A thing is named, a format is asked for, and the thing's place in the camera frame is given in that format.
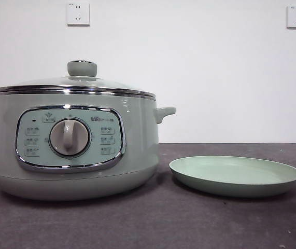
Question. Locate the pale green electric steamer pot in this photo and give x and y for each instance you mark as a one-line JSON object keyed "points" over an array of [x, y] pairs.
{"points": [[137, 145]]}

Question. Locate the glass lid with green knob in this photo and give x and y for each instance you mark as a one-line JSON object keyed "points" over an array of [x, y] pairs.
{"points": [[82, 68]]}

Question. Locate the pale green round plate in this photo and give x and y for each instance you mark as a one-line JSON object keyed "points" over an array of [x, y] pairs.
{"points": [[230, 173]]}

